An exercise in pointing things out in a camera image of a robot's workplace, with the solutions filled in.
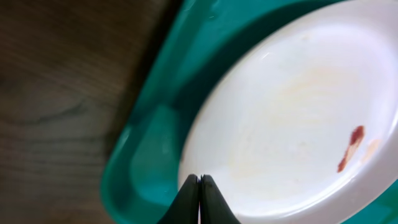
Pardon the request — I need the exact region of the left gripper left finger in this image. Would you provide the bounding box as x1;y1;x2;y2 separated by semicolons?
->
157;174;200;224

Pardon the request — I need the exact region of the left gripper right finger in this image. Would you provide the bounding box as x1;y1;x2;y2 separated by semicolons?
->
200;175;240;224

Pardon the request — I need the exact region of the white plate pink rim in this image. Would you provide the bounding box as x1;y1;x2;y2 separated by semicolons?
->
178;1;397;223

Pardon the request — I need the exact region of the teal plastic tray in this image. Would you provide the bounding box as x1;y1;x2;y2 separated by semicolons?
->
101;1;397;223

